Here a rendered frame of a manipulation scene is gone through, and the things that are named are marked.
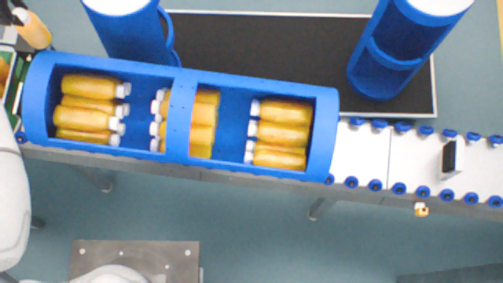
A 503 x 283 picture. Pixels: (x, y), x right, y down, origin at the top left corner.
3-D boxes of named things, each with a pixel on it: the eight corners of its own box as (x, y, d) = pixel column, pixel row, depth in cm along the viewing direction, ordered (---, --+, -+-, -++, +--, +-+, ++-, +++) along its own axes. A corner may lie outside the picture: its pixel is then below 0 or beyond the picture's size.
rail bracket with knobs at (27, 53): (43, 70, 202) (33, 58, 192) (21, 67, 202) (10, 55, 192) (49, 43, 205) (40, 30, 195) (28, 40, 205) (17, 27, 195)
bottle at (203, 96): (219, 94, 184) (166, 87, 184) (218, 91, 177) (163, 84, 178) (216, 115, 184) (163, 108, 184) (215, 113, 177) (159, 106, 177)
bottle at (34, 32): (41, 54, 172) (22, 34, 155) (23, 40, 172) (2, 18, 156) (56, 37, 173) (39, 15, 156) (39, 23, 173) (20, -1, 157)
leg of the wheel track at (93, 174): (111, 192, 283) (78, 163, 222) (99, 191, 283) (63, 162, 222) (114, 181, 284) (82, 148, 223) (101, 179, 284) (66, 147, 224)
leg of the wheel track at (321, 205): (318, 221, 282) (342, 200, 221) (306, 219, 282) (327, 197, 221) (319, 208, 283) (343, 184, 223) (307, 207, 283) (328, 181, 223)
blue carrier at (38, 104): (318, 194, 187) (335, 167, 161) (42, 156, 188) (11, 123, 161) (326, 110, 197) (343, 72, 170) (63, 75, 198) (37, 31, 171)
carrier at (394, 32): (345, 45, 289) (346, 101, 281) (393, -61, 204) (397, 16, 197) (405, 46, 289) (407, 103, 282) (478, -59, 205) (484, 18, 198)
